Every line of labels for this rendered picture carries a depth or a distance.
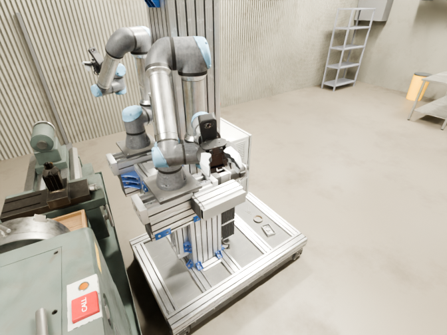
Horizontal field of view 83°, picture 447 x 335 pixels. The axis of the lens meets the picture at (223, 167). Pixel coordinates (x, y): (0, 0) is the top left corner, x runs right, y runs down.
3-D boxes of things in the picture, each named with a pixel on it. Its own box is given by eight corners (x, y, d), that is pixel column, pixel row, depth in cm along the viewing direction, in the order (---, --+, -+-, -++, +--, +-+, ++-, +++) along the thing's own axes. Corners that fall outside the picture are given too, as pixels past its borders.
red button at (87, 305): (100, 314, 65) (98, 309, 63) (74, 326, 62) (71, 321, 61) (98, 294, 69) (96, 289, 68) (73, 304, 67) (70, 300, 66)
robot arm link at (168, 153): (136, 30, 89) (152, 165, 82) (168, 29, 91) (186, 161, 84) (141, 50, 100) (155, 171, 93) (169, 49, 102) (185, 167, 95)
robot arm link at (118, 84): (108, 95, 166) (103, 78, 160) (122, 91, 174) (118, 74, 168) (115, 97, 162) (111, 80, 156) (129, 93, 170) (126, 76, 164)
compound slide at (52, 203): (70, 203, 142) (67, 196, 139) (49, 209, 138) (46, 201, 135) (69, 183, 157) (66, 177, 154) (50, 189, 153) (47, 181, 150)
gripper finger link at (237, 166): (251, 179, 64) (232, 163, 71) (249, 159, 61) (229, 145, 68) (241, 184, 63) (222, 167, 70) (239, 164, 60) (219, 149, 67)
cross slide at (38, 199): (91, 199, 151) (89, 193, 149) (3, 224, 134) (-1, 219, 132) (89, 183, 165) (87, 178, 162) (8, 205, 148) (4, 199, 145)
